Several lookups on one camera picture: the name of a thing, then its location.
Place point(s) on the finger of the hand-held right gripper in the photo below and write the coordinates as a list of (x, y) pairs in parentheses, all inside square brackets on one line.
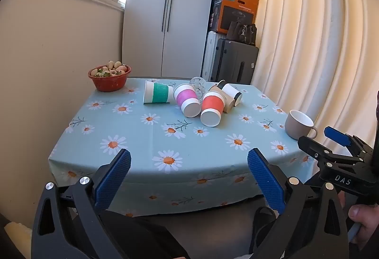
[(336, 135), (314, 148)]

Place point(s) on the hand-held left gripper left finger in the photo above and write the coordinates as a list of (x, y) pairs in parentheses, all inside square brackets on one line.
[(114, 179)]

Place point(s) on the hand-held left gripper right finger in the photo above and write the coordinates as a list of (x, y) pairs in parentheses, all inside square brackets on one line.
[(266, 182)]

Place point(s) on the brown kraft paper cup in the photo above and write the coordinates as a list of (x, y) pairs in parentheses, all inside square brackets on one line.
[(228, 103)]

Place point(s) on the orange sleeve paper cup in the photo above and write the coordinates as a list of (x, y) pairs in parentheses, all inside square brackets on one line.
[(211, 106)]

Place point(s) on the white black-rimmed paper cup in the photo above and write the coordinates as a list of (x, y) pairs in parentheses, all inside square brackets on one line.
[(232, 91)]

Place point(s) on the green sleeve paper cup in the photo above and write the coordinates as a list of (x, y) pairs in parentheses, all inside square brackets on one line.
[(160, 93)]

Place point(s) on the pink sleeve paper cup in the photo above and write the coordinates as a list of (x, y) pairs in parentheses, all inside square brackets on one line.
[(186, 97)]

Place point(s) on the clear glass cup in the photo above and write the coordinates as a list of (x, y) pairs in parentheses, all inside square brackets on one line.
[(199, 84)]

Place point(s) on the person's right hand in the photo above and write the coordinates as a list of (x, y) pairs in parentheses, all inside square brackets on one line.
[(368, 222)]

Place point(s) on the beige ceramic mug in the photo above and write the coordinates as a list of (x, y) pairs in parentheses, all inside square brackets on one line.
[(296, 127)]

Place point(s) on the floral light blue tablecloth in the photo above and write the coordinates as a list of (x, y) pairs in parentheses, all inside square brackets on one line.
[(148, 134)]

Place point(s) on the red plastic basket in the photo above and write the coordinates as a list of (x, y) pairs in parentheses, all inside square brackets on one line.
[(108, 84)]

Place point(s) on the pile of pale fruits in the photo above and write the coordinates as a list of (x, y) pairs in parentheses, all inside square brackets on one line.
[(110, 69)]

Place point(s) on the cream curtain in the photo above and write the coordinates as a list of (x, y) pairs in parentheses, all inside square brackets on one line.
[(311, 25)]

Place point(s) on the dark grey suitcase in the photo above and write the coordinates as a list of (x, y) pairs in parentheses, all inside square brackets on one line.
[(237, 62)]

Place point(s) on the dark brown handbag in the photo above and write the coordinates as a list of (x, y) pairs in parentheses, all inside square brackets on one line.
[(241, 34)]

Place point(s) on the silver suitcase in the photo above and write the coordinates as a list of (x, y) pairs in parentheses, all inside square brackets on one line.
[(210, 54)]

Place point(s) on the white wardrobe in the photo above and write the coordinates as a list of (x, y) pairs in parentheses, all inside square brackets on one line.
[(148, 25)]

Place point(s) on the orange and black cardboard box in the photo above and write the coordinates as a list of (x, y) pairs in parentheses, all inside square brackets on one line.
[(237, 10)]

